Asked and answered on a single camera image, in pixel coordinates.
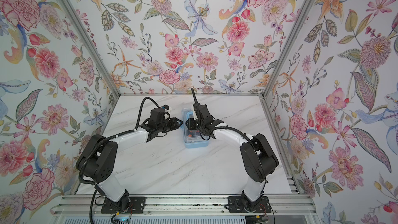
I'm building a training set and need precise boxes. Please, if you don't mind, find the aluminium corner frame post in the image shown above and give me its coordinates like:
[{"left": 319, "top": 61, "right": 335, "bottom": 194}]
[
  {"left": 262, "top": 0, "right": 315, "bottom": 100},
  {"left": 59, "top": 0, "right": 121, "bottom": 100}
]

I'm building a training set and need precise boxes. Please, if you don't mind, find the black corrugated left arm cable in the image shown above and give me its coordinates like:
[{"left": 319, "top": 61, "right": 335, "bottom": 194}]
[{"left": 77, "top": 96, "right": 162, "bottom": 224}]

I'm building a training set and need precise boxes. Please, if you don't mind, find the aluminium corner frame post right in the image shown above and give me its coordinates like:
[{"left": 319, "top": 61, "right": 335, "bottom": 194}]
[{"left": 262, "top": 0, "right": 315, "bottom": 100}]

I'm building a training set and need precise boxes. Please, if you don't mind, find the clear plastic box lid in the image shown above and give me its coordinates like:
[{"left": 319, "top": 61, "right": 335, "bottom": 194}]
[{"left": 186, "top": 117, "right": 202, "bottom": 134}]

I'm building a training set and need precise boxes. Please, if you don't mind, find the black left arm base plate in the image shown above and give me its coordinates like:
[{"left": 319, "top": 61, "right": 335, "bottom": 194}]
[{"left": 101, "top": 197, "right": 146, "bottom": 214}]

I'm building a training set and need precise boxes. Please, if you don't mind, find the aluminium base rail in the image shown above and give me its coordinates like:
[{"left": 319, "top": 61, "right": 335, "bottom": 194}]
[{"left": 50, "top": 195, "right": 320, "bottom": 224}]

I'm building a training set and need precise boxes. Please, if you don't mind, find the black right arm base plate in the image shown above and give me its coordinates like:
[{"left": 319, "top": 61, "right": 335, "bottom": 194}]
[{"left": 224, "top": 196, "right": 272, "bottom": 214}]

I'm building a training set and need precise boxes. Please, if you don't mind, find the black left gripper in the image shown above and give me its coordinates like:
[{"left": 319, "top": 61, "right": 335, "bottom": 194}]
[{"left": 157, "top": 117, "right": 184, "bottom": 134}]

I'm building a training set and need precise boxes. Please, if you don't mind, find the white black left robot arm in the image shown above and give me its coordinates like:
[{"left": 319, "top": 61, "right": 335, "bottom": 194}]
[{"left": 76, "top": 107, "right": 183, "bottom": 212}]

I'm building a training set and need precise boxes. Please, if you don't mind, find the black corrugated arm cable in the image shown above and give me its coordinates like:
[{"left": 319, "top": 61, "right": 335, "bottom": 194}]
[
  {"left": 190, "top": 87, "right": 252, "bottom": 142},
  {"left": 77, "top": 96, "right": 162, "bottom": 224}
]

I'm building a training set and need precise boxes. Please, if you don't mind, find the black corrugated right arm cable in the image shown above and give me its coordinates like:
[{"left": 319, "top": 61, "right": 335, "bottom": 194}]
[{"left": 190, "top": 87, "right": 252, "bottom": 142}]

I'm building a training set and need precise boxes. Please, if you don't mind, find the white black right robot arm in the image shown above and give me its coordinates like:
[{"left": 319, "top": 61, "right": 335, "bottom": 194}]
[{"left": 186, "top": 102, "right": 279, "bottom": 213}]

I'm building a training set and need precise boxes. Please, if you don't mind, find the aluminium corner frame post left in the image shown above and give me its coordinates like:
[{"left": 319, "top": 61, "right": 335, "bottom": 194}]
[{"left": 59, "top": 0, "right": 121, "bottom": 100}]

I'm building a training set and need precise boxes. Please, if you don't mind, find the blue plastic tool box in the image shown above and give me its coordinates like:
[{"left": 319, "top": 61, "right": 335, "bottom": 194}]
[{"left": 182, "top": 108, "right": 210, "bottom": 148}]

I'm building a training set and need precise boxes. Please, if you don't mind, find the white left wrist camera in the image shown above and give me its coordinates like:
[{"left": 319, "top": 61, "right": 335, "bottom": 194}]
[{"left": 162, "top": 105, "right": 172, "bottom": 113}]

